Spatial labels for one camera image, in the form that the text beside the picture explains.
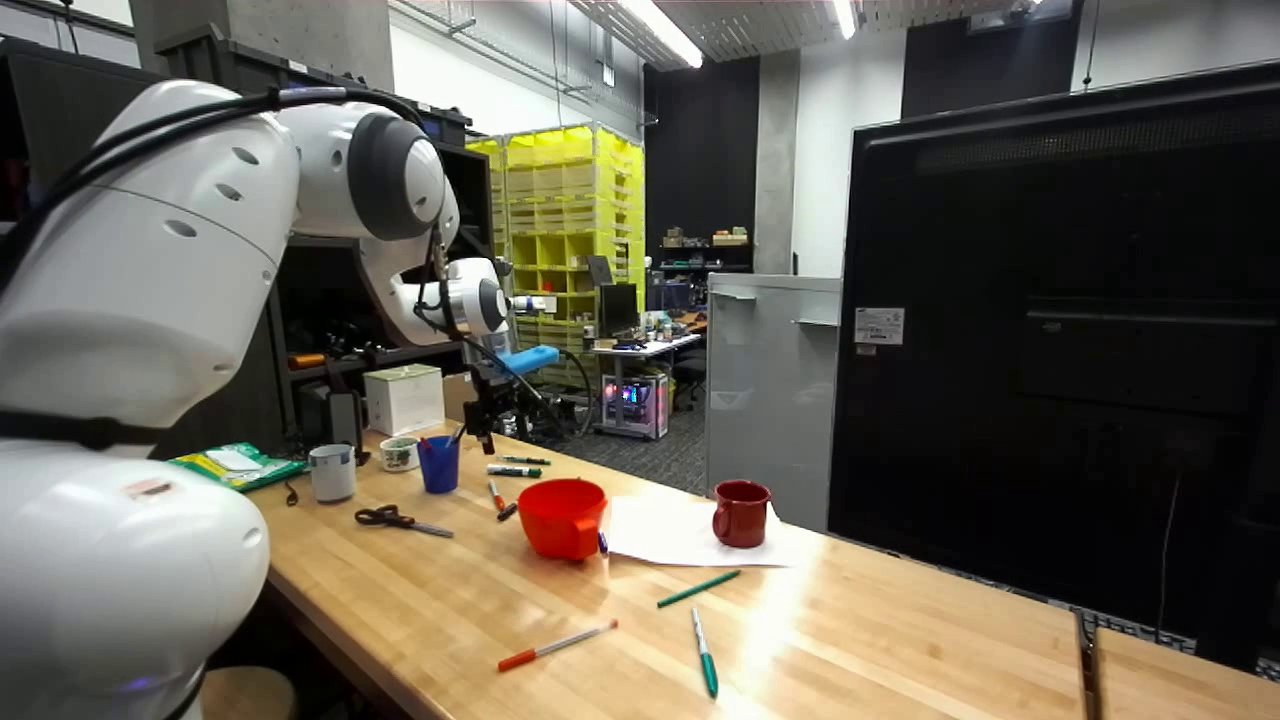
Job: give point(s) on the large black panel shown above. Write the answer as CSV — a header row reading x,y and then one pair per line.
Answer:
x,y
1060,349

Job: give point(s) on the slim green pen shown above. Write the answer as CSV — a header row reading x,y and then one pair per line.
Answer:
x,y
698,588

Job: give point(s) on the blue plastic cup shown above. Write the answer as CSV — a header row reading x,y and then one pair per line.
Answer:
x,y
436,461

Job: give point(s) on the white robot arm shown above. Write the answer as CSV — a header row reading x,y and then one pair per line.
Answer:
x,y
133,292

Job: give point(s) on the black handled scissors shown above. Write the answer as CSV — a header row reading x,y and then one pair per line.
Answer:
x,y
392,517

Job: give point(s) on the white grey cup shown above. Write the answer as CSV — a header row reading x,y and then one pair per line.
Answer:
x,y
334,473

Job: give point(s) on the green marker on table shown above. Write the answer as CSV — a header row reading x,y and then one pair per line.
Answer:
x,y
527,461

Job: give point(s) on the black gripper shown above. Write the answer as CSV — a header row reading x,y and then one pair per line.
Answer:
x,y
495,399

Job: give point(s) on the orange capped white pen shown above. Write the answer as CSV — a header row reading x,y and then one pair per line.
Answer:
x,y
557,644

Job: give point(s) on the orange plastic cup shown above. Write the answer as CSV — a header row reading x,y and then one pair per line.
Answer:
x,y
563,517

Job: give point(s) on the small white bowl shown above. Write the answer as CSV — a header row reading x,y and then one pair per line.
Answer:
x,y
397,452

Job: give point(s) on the white paper sheet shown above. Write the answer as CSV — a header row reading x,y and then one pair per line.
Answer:
x,y
679,534

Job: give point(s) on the black marker on table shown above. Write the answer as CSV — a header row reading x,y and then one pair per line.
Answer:
x,y
518,470

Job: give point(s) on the green capped white pen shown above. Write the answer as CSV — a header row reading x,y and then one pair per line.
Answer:
x,y
709,674

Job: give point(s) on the yellow shelving rack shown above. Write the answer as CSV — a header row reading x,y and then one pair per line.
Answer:
x,y
570,217

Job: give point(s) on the grey cabinet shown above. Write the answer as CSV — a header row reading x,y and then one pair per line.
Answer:
x,y
771,392

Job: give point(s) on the white box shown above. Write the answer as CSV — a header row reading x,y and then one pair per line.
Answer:
x,y
405,399

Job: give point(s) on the dark red mug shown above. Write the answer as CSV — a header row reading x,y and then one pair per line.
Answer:
x,y
741,513

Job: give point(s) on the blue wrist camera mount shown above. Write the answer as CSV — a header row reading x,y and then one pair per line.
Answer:
x,y
531,361

